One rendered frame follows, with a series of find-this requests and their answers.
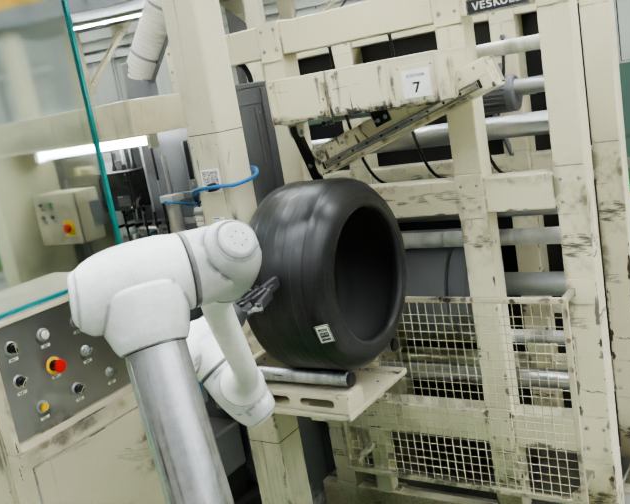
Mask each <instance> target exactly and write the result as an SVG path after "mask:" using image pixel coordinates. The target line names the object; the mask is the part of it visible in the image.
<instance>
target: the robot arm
mask: <svg viewBox="0 0 630 504"><path fill-rule="evenodd" d="M261 262H262V251H261V249H260V247H259V243H258V240H257V238H256V235H255V232H254V231H253V229H252V228H251V227H250V226H248V225H247V224H246V223H244V222H241V221H238V220H223V221H219V222H216V223H214V224H212V225H211V226H205V227H200V228H196V229H191V230H186V231H181V232H177V233H172V234H166V235H155V236H150V237H146V238H142V239H138V240H134V241H130V242H127V243H123V244H120V245H117V246H113V247H110V248H108V249H105V250H103V251H101V252H98V253H96V254H95V255H93V256H91V257H89V258H88V259H86V260H85V261H84V262H82V263H81V264H80V265H79V266H78V267H77V268H76V269H75V270H73V271H72V272H71V273H70V274H69V275H68V276H67V286H68V294H69V300H70V307H71V313H72V319H73V322H74V324H75V325H76V326H77V327H78V328H80V330H81V331H82V332H84V333H86V334H88V335H91V336H102V335H104V337H105V339H106V340H107V342H108V343H109V344H110V346H111V348H112V350H113V351H114V352H115V353H116V354H117V355H118V356H119V357H120V358H126V365H127V368H128V372H129V376H130V379H131V383H132V386H133V390H134V393H135V397H136V401H137V404H138V408H139V411H140V415H141V418H142V422H143V426H144V429H145V433H146V436H147V440H148V443H149V447H150V451H151V452H152V455H153V458H154V462H155V465H156V469H157V473H158V476H159V480H160V483H161V487H162V490H163V494H164V498H165V501H166V504H234V500H233V497H232V494H231V490H230V487H229V483H228V480H227V477H226V473H225V470H224V466H223V463H222V460H221V456H220V453H219V449H218V446H217V443H216V439H215V436H214V433H213V429H212V426H211V422H210V419H209V416H208V412H207V409H206V405H205V402H204V399H203V395H202V392H201V388H200V385H199V382H201V383H202V384H203V385H204V387H205V388H206V389H207V390H208V392H209V394H210V395H211V396H212V397H213V398H214V400H215V401H216V402H217V403H218V404H219V405H220V406H221V407H222V408H223V409H224V410H225V411H226V412H227V413H228V414H229V415H230V416H231V417H232V418H234V419H235V420H236V421H238V422H240V423H241V424H243V425H246V426H249V427H252V426H253V427H257V426H259V425H261V424H262V423H264V422H265V421H266V420H267V419H268V418H269V417H270V416H271V415H272V414H273V412H274V406H275V401H274V398H273V395H272V393H271V391H270V390H269V388H268V387H267V383H266V382H265V380H264V377H263V374H262V372H261V371H260V369H259V368H258V367H257V366H256V363H255V360H254V358H253V355H252V353H251V350H250V348H249V345H248V343H247V340H246V338H245V335H244V333H243V330H242V327H243V326H244V324H245V321H246V318H247V317H249V316H251V315H252V314H253V312H259V314H262V313H263V311H264V308H265V307H266V306H267V305H268V303H269V302H270V301H271V300H272V298H273V296H272V293H273V292H274V291H275V290H276V289H278V288H279V287H280V283H279V279H278V277H272V278H271V279H269V280H268V281H267V282H265V283H264V284H263V285H261V286H260V287H258V286H254V287H255V289H254V290H252V289H250V288H251V287H252V285H253V284H254V282H255V280H256V278H257V276H258V273H259V271H260V267H261ZM198 307H201V309H202V312H203V314H204V315H203V316H201V317H200V318H199V319H197V320H193V321H191V322H190V310H191V309H194V308H198ZM198 381H199V382H198Z"/></svg>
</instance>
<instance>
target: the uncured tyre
mask: <svg viewBox="0 0 630 504"><path fill-rule="evenodd" d="M248 226H250V227H251V228H252V229H253V231H254V232H255V235H256V238H257V240H258V243H259V247H260V249H261V251H262V262H261V267H260V271H259V273H258V276H257V278H256V280H255V282H254V284H253V285H252V287H251V288H250V289H252V290H254V289H255V287H254V286H258V287H260V286H261V285H263V284H264V283H265V282H267V281H268V280H269V279H271V278H272V277H278V279H279V283H280V287H279V288H278V289H276V290H275V291H274V292H273V293H272V296H273V298H272V300H271V301H270V302H269V303H268V305H267V306H266V307H265V308H264V311H263V313H262V314H259V312H253V314H252V315H251V316H249V317H247V318H246V319H247V322H248V324H249V326H250V328H251V330H252V332H253V334H254V336H255V337H256V339H257V341H258V342H259V344H260V345H261V346H262V348H263V349H264V350H265V351H266V352H267V353H268V354H269V355H270V356H271V357H273V358H274V359H276V360H278V361H280V362H282V363H284V364H286V365H289V366H292V367H296V368H310V369H324V370H338V371H350V370H354V369H358V368H362V367H365V366H367V365H368V364H370V363H371V362H373V361H374V360H375V359H376V358H377V357H378V356H379V355H380V353H381V352H382V351H383V350H384V349H385V348H386V347H387V346H388V344H389V343H390V341H391V340H392V338H393V337H394V335H395V333H396V330H397V328H398V326H399V323H400V320H401V317H402V313H403V309H404V304H405V297H406V287H407V264H406V254H405V247H404V242H403V238H402V234H401V231H400V228H399V225H398V222H397V220H396V218H395V215H394V214H393V212H392V210H391V208H390V207H389V205H388V204H387V203H386V201H385V200H384V199H383V198H382V197H381V196H380V195H379V194H378V193H377V192H376V191H375V190H374V189H373V188H372V187H371V186H369V185H368V184H366V183H365V182H363V181H360V180H356V179H352V178H347V177H339V178H328V179H318V180H307V181H297V182H291V183H288V184H286V185H283V186H281V187H279V188H277V189H275V190H274V191H272V192H271V193H270V194H268V195H267V196H266V197H265V198H264V199H263V200H262V202H261V203H260V204H259V206H258V207H257V209H256V210H255V212H254V214H253V216H252V218H251V220H250V222H249V224H248ZM325 324H328V326H329V328H330V331H331V333H332V335H333V338H334V340H335V341H333V342H328V343H324V344H321V342H320V340H319V338H318V336H317V334H316V331H315V329H314V327H316V326H321V325H325Z"/></svg>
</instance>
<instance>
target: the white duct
mask: <svg viewBox="0 0 630 504"><path fill-rule="evenodd" d="M166 35H167V30H166V25H165V20H164V15H163V10H162V5H161V0H146V1H145V4H144V8H143V11H142V14H141V17H140V21H139V23H138V26H137V30H136V33H135V36H134V39H133V43H132V45H131V47H130V52H129V55H128V59H127V63H128V66H129V67H130V68H128V72H129V73H128V77H130V78H131V79H136V80H143V79H146V80H151V79H152V76H153V73H154V70H155V67H156V61H158V58H159V55H160V53H161V50H162V47H163V44H164V41H165V38H166ZM130 73H131V74H130Z"/></svg>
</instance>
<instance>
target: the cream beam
mask: <svg viewBox="0 0 630 504"><path fill-rule="evenodd" d="M467 65H469V64H468V57H467V49H466V46H464V47H456V48H447V49H439V50H432V51H427V52H421V53H416V54H411V55H406V56H400V57H395V58H390V59H385V60H379V61H374V62H369V63H364V64H358V65H353V66H348V67H343V68H337V69H332V70H327V71H321V72H316V73H311V74H306V75H300V76H295V77H290V78H285V79H279V80H274V81H269V82H266V89H267V94H268V100H269V105H270V111H271V117H272V122H273V126H278V125H284V124H291V123H298V122H305V121H311V120H318V119H325V118H331V117H338V116H345V115H352V114H358V113H365V112H372V111H379V110H385V109H392V108H399V107H406V106H412V105H419V104H426V103H433V102H439V101H444V100H448V99H454V98H456V97H458V94H459V92H458V82H457V75H456V71H458V70H460V69H461V68H463V67H465V66H467ZM423 67H429V74H430V82H431V89H432V95H428V96H421V97H415V98H408V99H404V94H403V87H402V80H401V73H400V71H406V70H412V69H417V68H423Z"/></svg>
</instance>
